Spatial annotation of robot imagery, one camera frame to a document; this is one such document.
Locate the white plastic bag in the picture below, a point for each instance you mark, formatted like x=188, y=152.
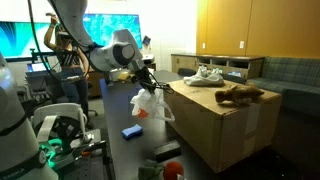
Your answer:
x=151, y=106

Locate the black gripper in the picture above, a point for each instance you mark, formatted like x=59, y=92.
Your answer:
x=138, y=71

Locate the black office chair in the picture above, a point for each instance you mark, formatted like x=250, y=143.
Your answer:
x=186, y=72

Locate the low wooden shelf cabinet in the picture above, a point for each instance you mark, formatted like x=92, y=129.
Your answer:
x=247, y=67

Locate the black rectangular block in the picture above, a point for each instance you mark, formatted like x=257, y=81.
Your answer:
x=167, y=151

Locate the blue pouch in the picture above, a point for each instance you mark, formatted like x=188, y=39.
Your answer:
x=133, y=131

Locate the large cardboard box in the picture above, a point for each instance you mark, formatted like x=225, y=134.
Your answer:
x=222, y=134

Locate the white robot base unit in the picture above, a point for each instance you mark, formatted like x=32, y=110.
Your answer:
x=60, y=128

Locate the woman in dark clothes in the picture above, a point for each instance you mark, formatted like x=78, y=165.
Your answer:
x=74, y=66

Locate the brown plush moose toy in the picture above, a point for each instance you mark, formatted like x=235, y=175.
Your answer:
x=239, y=94

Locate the red and green plush radish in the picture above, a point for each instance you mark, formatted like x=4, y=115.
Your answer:
x=152, y=170

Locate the green plaid sofa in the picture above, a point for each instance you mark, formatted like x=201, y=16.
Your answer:
x=296, y=79

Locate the white knitted cloth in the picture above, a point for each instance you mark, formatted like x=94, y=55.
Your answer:
x=205, y=77

